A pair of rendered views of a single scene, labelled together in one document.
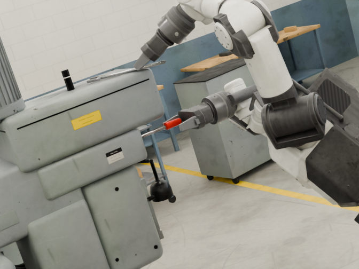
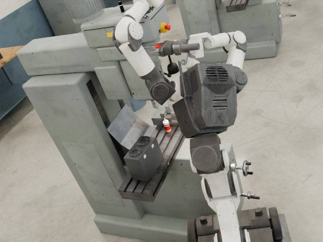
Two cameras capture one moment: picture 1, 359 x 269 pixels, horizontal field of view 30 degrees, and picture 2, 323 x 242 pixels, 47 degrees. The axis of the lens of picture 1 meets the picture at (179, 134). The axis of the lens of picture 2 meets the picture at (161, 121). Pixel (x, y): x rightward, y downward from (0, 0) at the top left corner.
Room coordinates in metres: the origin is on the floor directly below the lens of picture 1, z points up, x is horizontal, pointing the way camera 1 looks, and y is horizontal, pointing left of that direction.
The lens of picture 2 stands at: (0.89, -1.62, 2.49)
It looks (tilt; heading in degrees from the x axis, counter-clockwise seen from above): 33 degrees down; 60
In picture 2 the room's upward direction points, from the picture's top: 19 degrees counter-clockwise
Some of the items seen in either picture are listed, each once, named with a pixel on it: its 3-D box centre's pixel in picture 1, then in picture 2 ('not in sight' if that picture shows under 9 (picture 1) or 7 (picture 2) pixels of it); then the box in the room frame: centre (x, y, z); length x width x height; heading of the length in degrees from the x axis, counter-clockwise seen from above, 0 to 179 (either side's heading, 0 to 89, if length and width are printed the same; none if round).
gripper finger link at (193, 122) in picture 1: (189, 124); (154, 54); (1.92, -0.04, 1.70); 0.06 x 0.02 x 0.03; 116
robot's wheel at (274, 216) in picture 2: not in sight; (275, 223); (2.06, -0.56, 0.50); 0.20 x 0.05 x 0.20; 46
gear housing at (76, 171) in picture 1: (80, 159); (128, 44); (1.98, 0.31, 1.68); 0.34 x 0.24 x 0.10; 117
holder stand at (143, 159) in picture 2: not in sight; (143, 157); (1.68, 0.09, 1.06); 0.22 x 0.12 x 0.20; 20
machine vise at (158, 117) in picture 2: not in sight; (176, 113); (2.16, 0.32, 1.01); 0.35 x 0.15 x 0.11; 118
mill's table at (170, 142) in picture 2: not in sight; (170, 133); (2.05, 0.29, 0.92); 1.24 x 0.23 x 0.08; 27
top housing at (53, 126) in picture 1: (75, 116); (125, 24); (1.99, 0.28, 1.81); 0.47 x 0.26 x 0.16; 117
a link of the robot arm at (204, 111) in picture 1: (204, 113); (173, 48); (2.01, -0.09, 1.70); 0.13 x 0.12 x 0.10; 26
